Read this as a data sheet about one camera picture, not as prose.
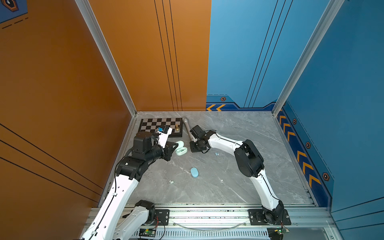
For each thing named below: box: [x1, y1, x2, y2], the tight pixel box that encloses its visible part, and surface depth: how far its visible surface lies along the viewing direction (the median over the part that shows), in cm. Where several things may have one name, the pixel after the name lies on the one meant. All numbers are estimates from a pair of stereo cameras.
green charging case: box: [173, 140, 188, 156], surface depth 71 cm
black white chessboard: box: [138, 117, 183, 138], surface depth 111 cm
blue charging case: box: [190, 167, 199, 178], surface depth 89 cm
